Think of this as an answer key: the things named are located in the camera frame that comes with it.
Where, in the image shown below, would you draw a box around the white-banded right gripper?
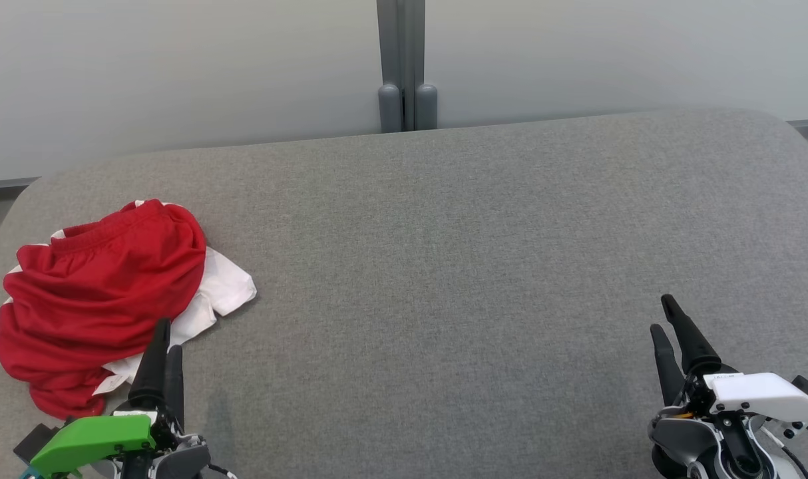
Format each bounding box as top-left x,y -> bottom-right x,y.
650,295 -> 808,422

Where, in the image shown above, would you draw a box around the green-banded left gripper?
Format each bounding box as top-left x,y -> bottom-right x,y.
28,318 -> 185,476

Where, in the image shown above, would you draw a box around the red shorts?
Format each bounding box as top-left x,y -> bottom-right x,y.
0,198 -> 208,388

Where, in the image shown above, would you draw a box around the red and white basketball jersey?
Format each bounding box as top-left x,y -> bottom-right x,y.
3,200 -> 258,421

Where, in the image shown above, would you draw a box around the grey metal partition post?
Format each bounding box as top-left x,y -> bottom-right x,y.
376,0 -> 439,134

